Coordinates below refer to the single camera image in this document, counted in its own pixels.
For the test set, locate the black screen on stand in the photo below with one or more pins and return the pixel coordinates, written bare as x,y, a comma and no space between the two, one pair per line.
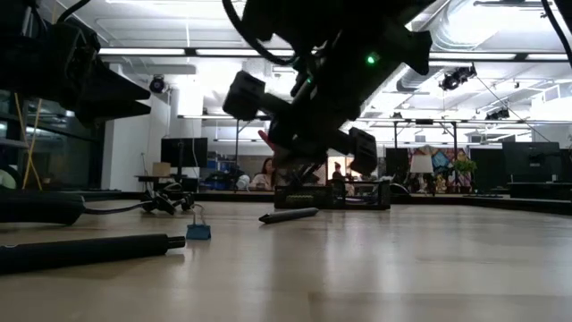
184,152

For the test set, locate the black ceiling spotlight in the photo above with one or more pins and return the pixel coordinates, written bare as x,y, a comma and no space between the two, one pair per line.
456,78
497,114
157,84

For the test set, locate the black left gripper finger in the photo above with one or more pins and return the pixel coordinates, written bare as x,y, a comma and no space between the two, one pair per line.
111,89
111,112

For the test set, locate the person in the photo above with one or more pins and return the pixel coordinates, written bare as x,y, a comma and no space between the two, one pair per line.
337,172
266,172

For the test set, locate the black metal rig frame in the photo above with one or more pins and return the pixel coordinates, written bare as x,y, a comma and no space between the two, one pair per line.
424,121
237,134

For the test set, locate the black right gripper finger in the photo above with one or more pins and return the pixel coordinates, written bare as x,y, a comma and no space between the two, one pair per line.
288,156
313,157

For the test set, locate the brown cardboard box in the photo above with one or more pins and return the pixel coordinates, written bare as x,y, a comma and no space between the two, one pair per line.
161,169

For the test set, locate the blue binder clip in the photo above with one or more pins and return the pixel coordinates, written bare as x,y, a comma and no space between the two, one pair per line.
198,231

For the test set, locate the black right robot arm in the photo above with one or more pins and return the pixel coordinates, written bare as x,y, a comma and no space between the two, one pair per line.
339,27

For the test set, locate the long ceiling light bar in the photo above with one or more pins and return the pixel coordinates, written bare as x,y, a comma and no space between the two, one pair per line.
143,51

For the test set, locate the black pen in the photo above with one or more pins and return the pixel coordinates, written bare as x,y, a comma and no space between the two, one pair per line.
311,172
89,250
288,215
300,175

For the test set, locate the white shade table lamp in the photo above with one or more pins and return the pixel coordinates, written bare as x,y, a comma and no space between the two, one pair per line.
421,164

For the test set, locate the black computer monitor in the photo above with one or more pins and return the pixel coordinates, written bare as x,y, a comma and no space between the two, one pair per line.
532,161

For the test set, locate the green potted plant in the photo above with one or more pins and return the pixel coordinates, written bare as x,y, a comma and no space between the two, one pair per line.
465,167

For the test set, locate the red grey scissors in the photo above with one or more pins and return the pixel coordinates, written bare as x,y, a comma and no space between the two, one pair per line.
266,138

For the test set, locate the black mesh desk organizer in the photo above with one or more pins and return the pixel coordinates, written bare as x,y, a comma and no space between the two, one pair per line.
322,194

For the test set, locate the colourful wall painting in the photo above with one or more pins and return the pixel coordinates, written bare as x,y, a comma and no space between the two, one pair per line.
444,158

